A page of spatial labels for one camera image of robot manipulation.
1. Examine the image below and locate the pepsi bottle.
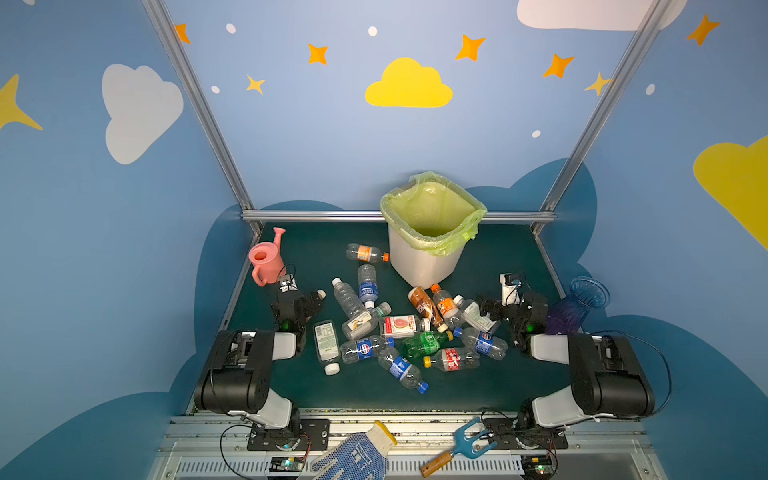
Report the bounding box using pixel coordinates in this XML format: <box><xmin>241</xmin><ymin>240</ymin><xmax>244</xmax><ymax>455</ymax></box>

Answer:
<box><xmin>341</xmin><ymin>335</ymin><xmax>395</xmax><ymax>364</ymax></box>
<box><xmin>453</xmin><ymin>327</ymin><xmax>509</xmax><ymax>361</ymax></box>

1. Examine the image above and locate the clear bottle white cap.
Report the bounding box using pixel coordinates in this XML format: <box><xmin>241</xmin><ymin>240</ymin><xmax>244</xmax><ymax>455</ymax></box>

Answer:
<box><xmin>332</xmin><ymin>278</ymin><xmax>365</xmax><ymax>319</ymax></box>

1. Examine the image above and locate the clear bottle green cap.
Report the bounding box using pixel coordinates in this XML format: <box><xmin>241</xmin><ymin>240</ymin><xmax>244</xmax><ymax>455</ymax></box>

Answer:
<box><xmin>342</xmin><ymin>302</ymin><xmax>392</xmax><ymax>340</ymax></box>

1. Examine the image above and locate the clear bottle blue label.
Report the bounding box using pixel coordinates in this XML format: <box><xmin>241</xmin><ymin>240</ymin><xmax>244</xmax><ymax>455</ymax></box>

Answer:
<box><xmin>357</xmin><ymin>263</ymin><xmax>379</xmax><ymax>308</ymax></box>

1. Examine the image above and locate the coke bottle yellow cap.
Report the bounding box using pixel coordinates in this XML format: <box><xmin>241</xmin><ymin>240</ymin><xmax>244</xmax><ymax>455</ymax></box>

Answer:
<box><xmin>423</xmin><ymin>347</ymin><xmax>480</xmax><ymax>372</ymax></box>

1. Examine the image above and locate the clear bottle orange label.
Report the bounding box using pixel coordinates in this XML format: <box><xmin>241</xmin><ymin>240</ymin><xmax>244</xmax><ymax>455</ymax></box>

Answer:
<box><xmin>345</xmin><ymin>243</ymin><xmax>390</xmax><ymax>264</ymax></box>

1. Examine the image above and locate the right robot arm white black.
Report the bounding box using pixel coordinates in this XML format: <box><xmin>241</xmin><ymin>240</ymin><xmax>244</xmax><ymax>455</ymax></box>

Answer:
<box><xmin>480</xmin><ymin>291</ymin><xmax>656</xmax><ymax>448</ymax></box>

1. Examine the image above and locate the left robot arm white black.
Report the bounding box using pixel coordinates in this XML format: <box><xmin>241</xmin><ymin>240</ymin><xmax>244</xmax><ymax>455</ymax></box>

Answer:
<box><xmin>194</xmin><ymin>290</ymin><xmax>325</xmax><ymax>451</ymax></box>

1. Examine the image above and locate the white trash bin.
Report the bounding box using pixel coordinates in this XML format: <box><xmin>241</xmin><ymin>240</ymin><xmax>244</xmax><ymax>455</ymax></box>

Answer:
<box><xmin>388</xmin><ymin>226</ymin><xmax>464</xmax><ymax>289</ymax></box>

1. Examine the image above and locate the green bin liner bag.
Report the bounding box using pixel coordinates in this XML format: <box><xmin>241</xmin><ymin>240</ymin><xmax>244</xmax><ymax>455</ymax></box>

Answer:
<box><xmin>380</xmin><ymin>171</ymin><xmax>488</xmax><ymax>257</ymax></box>

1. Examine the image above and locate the purple blue glass vase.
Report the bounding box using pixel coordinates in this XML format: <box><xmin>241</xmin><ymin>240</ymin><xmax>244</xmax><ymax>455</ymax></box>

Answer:
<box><xmin>545</xmin><ymin>276</ymin><xmax>611</xmax><ymax>335</ymax></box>

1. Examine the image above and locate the pink watering can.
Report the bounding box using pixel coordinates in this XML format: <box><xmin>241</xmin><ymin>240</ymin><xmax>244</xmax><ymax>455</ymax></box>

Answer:
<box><xmin>248</xmin><ymin>227</ymin><xmax>286</xmax><ymax>287</ymax></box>

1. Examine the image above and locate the bottle orange cap orange label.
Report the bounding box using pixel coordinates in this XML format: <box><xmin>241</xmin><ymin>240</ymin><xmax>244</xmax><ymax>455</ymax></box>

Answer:
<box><xmin>430</xmin><ymin>284</ymin><xmax>463</xmax><ymax>330</ymax></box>

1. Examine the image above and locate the green soda bottle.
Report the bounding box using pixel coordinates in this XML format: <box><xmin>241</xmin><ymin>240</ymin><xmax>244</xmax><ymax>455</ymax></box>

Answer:
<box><xmin>403</xmin><ymin>330</ymin><xmax>454</xmax><ymax>361</ymax></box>

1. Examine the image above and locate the bottle red pink label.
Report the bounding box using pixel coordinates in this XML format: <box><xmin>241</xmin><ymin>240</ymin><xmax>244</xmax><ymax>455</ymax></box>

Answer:
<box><xmin>380</xmin><ymin>315</ymin><xmax>431</xmax><ymax>339</ymax></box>

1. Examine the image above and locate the clear bottle blue cap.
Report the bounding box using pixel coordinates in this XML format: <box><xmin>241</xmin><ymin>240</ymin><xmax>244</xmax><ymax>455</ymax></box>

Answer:
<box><xmin>377</xmin><ymin>346</ymin><xmax>429</xmax><ymax>394</ymax></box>

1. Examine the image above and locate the brown tea bottle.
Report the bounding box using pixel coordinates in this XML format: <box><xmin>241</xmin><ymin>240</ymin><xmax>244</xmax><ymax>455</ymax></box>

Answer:
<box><xmin>408</xmin><ymin>286</ymin><xmax>448</xmax><ymax>332</ymax></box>

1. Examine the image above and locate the blue garden hand rake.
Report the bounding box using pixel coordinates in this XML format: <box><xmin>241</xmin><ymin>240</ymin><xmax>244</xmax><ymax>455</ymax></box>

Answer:
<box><xmin>420</xmin><ymin>417</ymin><xmax>498</xmax><ymax>478</ymax></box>

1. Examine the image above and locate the right circuit board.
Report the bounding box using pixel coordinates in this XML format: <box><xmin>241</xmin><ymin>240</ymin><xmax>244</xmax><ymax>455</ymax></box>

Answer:
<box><xmin>521</xmin><ymin>456</ymin><xmax>556</xmax><ymax>479</ymax></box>

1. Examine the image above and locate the circuit board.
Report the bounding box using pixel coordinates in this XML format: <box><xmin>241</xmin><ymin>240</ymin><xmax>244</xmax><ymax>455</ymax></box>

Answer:
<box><xmin>269</xmin><ymin>457</ymin><xmax>305</xmax><ymax>474</ymax></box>
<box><xmin>521</xmin><ymin>456</ymin><xmax>556</xmax><ymax>479</ymax></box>

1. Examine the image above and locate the left circuit board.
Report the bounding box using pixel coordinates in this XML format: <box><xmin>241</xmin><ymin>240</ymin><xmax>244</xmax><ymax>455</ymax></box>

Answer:
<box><xmin>269</xmin><ymin>457</ymin><xmax>305</xmax><ymax>474</ymax></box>

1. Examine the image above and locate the blue white work glove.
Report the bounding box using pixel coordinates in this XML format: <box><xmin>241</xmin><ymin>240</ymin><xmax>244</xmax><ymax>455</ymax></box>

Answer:
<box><xmin>311</xmin><ymin>421</ymin><xmax>398</xmax><ymax>480</ymax></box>

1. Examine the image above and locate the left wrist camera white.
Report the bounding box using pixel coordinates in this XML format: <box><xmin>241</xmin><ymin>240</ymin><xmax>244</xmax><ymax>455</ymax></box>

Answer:
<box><xmin>277</xmin><ymin>274</ymin><xmax>299</xmax><ymax>295</ymax></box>

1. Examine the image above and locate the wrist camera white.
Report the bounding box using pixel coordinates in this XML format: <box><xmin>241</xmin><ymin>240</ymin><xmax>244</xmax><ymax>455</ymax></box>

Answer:
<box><xmin>277</xmin><ymin>274</ymin><xmax>299</xmax><ymax>295</ymax></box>
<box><xmin>500</xmin><ymin>273</ymin><xmax>523</xmax><ymax>307</ymax></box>

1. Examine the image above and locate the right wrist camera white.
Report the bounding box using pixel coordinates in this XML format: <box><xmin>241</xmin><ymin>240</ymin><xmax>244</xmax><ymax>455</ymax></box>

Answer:
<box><xmin>500</xmin><ymin>273</ymin><xmax>523</xmax><ymax>307</ymax></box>

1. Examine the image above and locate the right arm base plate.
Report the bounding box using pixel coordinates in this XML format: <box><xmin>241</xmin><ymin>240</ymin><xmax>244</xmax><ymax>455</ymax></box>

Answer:
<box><xmin>481</xmin><ymin>417</ymin><xmax>569</xmax><ymax>451</ymax></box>

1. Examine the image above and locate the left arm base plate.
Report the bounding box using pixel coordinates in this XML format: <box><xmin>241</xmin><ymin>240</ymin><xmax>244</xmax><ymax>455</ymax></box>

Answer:
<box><xmin>246</xmin><ymin>418</ymin><xmax>331</xmax><ymax>452</ymax></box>

